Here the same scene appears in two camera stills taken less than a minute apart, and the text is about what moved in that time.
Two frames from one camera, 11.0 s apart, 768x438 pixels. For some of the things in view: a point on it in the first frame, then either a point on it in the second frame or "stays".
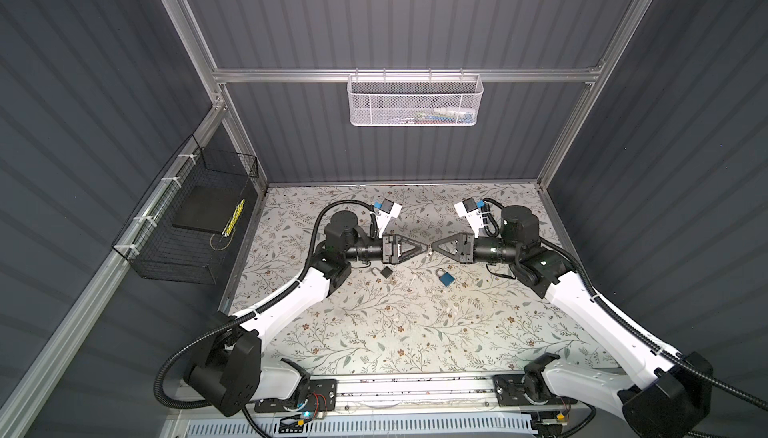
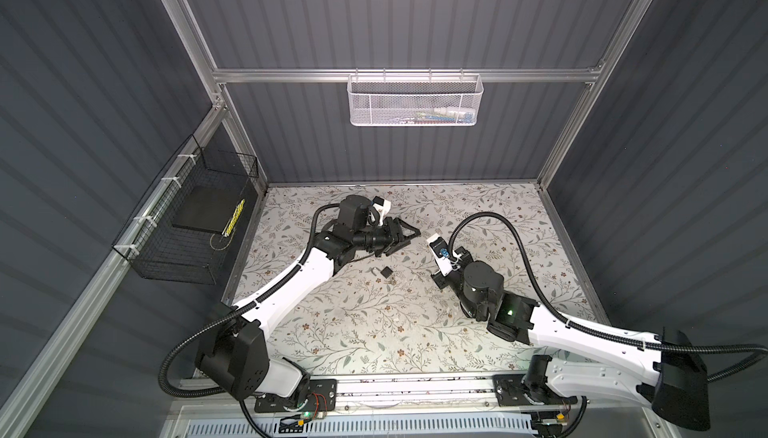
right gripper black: (463, 252) → (438, 279)
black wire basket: (182, 228) stays
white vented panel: (370, 427) stays
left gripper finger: (413, 253) → (395, 248)
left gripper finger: (415, 242) → (406, 225)
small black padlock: (386, 271) stays
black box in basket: (209, 208) stays
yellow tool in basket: (234, 218) stays
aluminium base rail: (416, 391) stays
